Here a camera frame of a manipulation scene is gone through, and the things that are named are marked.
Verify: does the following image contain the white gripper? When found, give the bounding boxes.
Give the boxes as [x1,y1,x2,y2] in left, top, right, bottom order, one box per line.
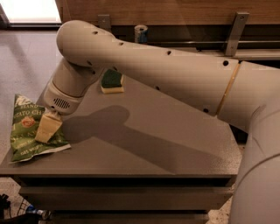
[35,81,85,144]

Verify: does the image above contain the green jalapeno chip bag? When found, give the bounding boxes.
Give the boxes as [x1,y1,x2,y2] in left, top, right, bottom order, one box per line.
[10,94,71,163]

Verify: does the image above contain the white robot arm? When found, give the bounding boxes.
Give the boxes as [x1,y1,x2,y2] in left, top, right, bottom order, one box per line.
[39,20,280,224]

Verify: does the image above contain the green yellow sponge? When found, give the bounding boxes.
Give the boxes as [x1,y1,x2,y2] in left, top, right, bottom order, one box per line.
[101,69,124,94]

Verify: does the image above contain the grey drawer cabinet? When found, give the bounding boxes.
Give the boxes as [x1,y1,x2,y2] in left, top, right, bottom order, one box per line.
[0,47,243,224]

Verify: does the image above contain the silver blue energy drink can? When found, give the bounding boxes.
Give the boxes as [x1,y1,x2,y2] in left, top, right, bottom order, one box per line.
[134,24,148,44]

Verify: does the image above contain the left metal bracket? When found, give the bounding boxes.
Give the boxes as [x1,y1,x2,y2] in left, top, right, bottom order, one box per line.
[98,14,111,32]

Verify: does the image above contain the metal bracket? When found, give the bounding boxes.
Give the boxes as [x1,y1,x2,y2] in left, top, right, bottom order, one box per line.
[98,14,111,32]
[224,11,249,57]

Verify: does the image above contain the right metal bracket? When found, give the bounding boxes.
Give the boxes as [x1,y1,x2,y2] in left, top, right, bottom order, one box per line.
[224,11,249,57]

